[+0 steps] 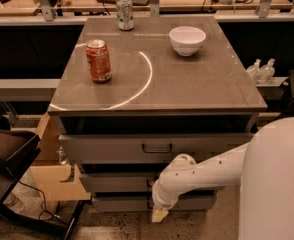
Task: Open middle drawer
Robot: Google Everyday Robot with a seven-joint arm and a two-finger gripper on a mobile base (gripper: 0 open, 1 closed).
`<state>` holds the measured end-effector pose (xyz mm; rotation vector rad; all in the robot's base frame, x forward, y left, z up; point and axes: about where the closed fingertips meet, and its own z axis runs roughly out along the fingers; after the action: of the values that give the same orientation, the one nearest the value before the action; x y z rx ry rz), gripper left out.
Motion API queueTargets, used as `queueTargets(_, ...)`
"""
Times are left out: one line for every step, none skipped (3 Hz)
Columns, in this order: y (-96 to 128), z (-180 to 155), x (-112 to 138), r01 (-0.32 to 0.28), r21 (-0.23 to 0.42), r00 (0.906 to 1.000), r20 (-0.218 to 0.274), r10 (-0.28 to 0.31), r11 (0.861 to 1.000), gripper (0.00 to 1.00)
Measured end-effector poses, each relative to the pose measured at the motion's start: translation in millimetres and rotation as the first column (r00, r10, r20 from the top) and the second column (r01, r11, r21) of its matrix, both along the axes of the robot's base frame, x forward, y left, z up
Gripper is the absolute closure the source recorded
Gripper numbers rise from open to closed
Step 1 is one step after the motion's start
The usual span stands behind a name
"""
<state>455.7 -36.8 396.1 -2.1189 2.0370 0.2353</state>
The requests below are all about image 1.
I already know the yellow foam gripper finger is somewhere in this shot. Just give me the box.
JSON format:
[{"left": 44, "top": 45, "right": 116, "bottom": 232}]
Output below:
[{"left": 152, "top": 206, "right": 169, "bottom": 223}]

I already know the grey drawer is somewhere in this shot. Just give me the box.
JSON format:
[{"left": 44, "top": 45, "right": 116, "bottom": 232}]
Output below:
[
  {"left": 92, "top": 195, "right": 216, "bottom": 213},
  {"left": 80, "top": 172, "right": 159, "bottom": 193},
  {"left": 59, "top": 133, "right": 252, "bottom": 164}
]

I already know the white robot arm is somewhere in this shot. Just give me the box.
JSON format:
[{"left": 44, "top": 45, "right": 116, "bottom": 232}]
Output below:
[{"left": 152, "top": 117, "right": 294, "bottom": 240}]

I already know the grey bottom drawer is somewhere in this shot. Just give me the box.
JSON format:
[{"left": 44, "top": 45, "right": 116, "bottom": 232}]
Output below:
[{"left": 92, "top": 195, "right": 216, "bottom": 213}]

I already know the grey top drawer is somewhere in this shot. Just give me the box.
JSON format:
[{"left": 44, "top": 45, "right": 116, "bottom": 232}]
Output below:
[{"left": 59, "top": 133, "right": 252, "bottom": 164}]

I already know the grey drawer cabinet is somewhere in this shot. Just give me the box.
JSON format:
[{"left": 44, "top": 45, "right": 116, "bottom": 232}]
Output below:
[{"left": 48, "top": 16, "right": 267, "bottom": 199}]

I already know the cardboard box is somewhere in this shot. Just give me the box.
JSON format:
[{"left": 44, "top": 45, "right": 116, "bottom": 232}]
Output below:
[{"left": 31, "top": 113, "right": 91, "bottom": 213}]

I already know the black tray stand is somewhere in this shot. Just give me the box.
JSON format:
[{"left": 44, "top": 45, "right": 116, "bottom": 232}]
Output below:
[{"left": 0, "top": 112, "right": 88, "bottom": 240}]

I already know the left clear sanitizer bottle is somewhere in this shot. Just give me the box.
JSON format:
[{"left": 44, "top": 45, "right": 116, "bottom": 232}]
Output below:
[{"left": 246, "top": 59, "right": 261, "bottom": 82}]

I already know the clear sanitizer bottle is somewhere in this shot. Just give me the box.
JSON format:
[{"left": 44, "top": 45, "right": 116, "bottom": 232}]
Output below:
[
  {"left": 246, "top": 59, "right": 261, "bottom": 82},
  {"left": 257, "top": 58, "right": 275, "bottom": 84}
]

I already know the orange soda can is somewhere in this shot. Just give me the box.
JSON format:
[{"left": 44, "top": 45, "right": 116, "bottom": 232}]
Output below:
[{"left": 86, "top": 39, "right": 111, "bottom": 83}]

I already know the right clear sanitizer bottle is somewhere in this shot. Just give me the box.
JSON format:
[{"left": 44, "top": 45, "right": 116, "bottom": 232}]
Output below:
[{"left": 257, "top": 58, "right": 275, "bottom": 84}]

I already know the white ceramic bowl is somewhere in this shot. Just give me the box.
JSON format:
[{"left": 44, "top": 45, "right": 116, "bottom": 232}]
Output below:
[{"left": 169, "top": 26, "right": 206, "bottom": 56}]

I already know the green white soda can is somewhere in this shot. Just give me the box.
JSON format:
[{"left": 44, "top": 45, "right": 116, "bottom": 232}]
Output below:
[{"left": 116, "top": 0, "right": 134, "bottom": 31}]

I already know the black cable on floor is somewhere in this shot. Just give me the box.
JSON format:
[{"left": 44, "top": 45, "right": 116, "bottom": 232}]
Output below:
[{"left": 18, "top": 179, "right": 70, "bottom": 227}]

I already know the metal railing frame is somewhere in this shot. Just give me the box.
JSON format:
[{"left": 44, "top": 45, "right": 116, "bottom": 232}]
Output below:
[{"left": 0, "top": 0, "right": 294, "bottom": 27}]

